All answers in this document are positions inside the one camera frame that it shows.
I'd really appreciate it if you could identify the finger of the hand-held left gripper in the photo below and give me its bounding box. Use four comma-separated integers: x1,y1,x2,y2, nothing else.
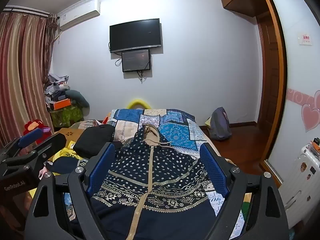
0,127,44,157
1,133,67,172

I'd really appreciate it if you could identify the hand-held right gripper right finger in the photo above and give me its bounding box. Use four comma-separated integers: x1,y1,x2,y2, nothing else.
199,142,292,240

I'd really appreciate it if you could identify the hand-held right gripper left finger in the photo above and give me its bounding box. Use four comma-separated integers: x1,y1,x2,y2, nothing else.
24,142,118,240

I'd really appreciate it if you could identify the navy patterned hooded jacket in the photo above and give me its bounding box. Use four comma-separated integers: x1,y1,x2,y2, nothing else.
90,124,218,240

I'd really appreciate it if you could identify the pile of grey clothes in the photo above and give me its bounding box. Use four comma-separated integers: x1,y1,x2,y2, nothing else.
45,74,71,103

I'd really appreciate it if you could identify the red plush toy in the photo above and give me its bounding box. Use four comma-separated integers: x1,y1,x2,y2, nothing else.
23,119,52,137

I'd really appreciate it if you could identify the yellow printed garment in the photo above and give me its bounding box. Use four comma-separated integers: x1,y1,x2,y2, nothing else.
53,141,83,163

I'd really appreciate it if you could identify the cardboard box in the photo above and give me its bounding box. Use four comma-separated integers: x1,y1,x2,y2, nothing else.
54,127,86,143

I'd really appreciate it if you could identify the dark navy cap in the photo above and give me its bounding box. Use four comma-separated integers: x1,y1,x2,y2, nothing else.
52,159,78,175

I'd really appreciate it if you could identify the black folded garment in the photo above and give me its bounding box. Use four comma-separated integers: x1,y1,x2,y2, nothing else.
73,124,115,159

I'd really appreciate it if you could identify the green patterned covered box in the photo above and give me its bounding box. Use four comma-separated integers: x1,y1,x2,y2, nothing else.
51,105,84,128

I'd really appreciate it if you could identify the orange box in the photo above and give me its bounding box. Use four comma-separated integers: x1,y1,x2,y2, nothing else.
53,99,71,110

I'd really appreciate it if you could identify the grey backpack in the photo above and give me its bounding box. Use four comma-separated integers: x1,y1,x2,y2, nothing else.
209,107,232,140

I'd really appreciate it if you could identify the dark grey bag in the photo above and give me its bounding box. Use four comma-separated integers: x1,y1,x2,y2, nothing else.
65,90,90,109

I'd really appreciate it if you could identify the blue patchwork bed sheet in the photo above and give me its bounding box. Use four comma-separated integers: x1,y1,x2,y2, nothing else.
67,109,247,240

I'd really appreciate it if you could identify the striped red curtain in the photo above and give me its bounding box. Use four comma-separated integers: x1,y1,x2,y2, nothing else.
0,11,59,148

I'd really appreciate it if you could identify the white stickered suitcase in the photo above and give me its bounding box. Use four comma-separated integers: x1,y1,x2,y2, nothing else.
279,139,320,230

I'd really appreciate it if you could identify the wooden door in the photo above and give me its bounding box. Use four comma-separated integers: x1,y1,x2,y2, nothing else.
256,15,280,128

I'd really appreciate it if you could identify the frosted wardrobe sliding door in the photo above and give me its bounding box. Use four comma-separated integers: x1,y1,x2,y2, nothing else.
260,0,320,180

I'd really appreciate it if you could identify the white air conditioner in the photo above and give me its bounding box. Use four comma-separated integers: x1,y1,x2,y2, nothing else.
59,0,101,32

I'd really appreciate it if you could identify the white and red door sticker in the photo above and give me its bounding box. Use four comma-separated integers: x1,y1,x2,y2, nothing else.
297,32,313,46

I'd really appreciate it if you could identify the small black wall monitor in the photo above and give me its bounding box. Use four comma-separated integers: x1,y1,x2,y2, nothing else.
121,49,151,73

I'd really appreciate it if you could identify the black wall television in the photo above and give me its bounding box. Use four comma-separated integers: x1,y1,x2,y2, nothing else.
109,18,160,53

